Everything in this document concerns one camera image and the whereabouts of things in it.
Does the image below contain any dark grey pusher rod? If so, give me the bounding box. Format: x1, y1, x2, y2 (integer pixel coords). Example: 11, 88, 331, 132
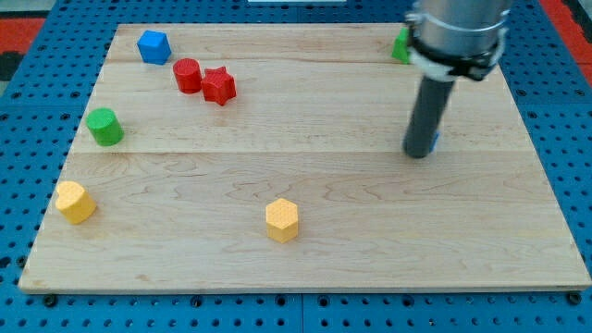
403, 76, 454, 158

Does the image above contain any blue cube block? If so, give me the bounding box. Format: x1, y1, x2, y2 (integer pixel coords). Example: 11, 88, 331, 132
137, 31, 171, 65

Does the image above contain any green star block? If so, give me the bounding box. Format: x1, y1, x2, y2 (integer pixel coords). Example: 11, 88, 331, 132
391, 27, 411, 65

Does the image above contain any light wooden board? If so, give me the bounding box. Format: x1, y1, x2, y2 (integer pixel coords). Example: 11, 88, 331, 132
19, 24, 591, 295

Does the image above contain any red cylinder block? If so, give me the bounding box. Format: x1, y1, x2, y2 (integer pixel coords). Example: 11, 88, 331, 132
173, 58, 202, 94

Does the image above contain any yellow heart block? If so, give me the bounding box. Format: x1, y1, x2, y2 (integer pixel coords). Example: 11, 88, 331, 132
55, 181, 97, 225

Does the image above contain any blue triangle block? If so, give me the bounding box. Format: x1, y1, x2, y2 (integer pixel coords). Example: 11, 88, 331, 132
429, 131, 440, 153

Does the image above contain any green cylinder block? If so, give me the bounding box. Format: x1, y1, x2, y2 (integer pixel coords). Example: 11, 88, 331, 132
86, 107, 124, 146

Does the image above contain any yellow hexagon block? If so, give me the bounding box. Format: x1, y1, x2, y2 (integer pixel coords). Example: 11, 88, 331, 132
265, 198, 299, 243

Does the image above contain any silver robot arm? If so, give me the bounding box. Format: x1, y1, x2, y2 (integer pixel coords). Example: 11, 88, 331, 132
405, 0, 512, 82

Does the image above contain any red star block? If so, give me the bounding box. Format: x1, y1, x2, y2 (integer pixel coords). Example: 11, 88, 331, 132
202, 67, 237, 105

